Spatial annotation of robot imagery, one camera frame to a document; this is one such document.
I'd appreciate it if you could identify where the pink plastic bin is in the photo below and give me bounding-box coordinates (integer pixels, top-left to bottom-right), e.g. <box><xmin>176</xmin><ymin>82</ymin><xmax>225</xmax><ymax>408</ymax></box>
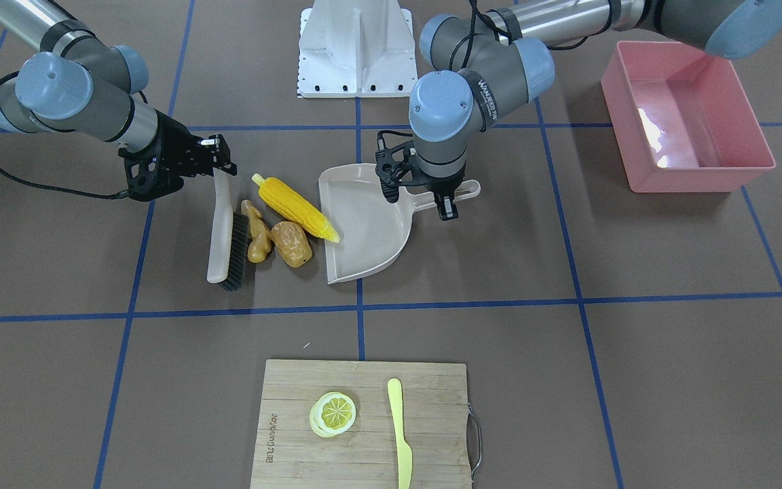
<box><xmin>600</xmin><ymin>41</ymin><xmax>776</xmax><ymax>193</ymax></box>

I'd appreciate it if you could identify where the brown toy potato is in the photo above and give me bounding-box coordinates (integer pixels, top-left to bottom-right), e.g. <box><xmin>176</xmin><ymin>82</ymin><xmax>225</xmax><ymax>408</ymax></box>
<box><xmin>270</xmin><ymin>221</ymin><xmax>313</xmax><ymax>268</ymax></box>

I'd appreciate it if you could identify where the beige hand brush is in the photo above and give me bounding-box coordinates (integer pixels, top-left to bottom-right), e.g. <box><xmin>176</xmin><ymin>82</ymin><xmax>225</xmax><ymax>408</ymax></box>
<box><xmin>206</xmin><ymin>170</ymin><xmax>248</xmax><ymax>292</ymax></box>

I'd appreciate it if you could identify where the yellow toy corn cob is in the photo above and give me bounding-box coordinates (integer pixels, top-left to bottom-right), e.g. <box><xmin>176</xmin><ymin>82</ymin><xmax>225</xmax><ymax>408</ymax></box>
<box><xmin>251</xmin><ymin>173</ymin><xmax>341</xmax><ymax>242</ymax></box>

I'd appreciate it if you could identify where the beige plastic dustpan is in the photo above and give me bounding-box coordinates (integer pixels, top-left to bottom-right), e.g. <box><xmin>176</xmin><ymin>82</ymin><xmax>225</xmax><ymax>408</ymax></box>
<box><xmin>318</xmin><ymin>163</ymin><xmax>482</xmax><ymax>285</ymax></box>

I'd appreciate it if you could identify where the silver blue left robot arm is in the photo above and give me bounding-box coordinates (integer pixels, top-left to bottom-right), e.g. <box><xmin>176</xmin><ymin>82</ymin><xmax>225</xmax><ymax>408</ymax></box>
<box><xmin>375</xmin><ymin>1</ymin><xmax>782</xmax><ymax>221</ymax></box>

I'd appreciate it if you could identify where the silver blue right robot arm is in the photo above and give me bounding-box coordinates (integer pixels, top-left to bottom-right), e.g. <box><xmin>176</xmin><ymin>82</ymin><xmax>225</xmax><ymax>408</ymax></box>
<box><xmin>0</xmin><ymin>1</ymin><xmax>237</xmax><ymax>204</ymax></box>

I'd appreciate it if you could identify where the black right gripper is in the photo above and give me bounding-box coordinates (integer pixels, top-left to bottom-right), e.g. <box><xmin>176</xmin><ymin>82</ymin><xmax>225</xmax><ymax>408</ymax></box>
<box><xmin>118</xmin><ymin>112</ymin><xmax>238</xmax><ymax>203</ymax></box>

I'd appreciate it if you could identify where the tan toy ginger root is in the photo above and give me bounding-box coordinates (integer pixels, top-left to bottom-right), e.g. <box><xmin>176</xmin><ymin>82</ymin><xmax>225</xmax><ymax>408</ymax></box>
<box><xmin>241</xmin><ymin>199</ymin><xmax>273</xmax><ymax>264</ymax></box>

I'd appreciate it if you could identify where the yellow plastic knife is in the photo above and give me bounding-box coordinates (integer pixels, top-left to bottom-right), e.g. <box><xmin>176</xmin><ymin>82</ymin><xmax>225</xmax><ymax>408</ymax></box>
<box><xmin>387</xmin><ymin>378</ymin><xmax>413</xmax><ymax>488</ymax></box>

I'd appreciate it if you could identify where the yellow lemon slice toy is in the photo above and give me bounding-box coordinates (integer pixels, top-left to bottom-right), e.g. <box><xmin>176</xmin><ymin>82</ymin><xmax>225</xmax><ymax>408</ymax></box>
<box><xmin>308</xmin><ymin>392</ymin><xmax>357</xmax><ymax>437</ymax></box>

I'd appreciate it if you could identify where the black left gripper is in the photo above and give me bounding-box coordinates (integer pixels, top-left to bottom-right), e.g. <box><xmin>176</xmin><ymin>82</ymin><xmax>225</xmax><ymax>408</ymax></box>
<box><xmin>375</xmin><ymin>131</ymin><xmax>465</xmax><ymax>221</ymax></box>

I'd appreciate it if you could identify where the bamboo cutting board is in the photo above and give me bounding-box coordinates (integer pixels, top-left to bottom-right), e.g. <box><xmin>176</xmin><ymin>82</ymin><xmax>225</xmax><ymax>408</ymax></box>
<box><xmin>249</xmin><ymin>359</ymin><xmax>472</xmax><ymax>488</ymax></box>

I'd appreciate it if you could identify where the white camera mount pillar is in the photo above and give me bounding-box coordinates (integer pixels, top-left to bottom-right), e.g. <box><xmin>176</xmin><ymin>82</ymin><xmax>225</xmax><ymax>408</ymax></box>
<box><xmin>296</xmin><ymin>1</ymin><xmax>418</xmax><ymax>98</ymax></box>

